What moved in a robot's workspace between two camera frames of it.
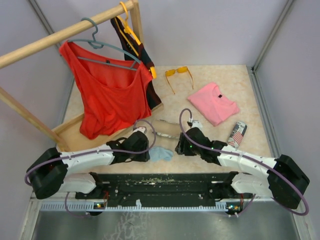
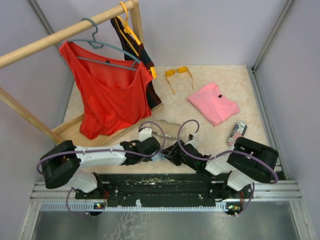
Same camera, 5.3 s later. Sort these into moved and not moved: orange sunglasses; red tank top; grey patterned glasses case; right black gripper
Moved: right black gripper
Not moved: grey patterned glasses case; orange sunglasses; red tank top
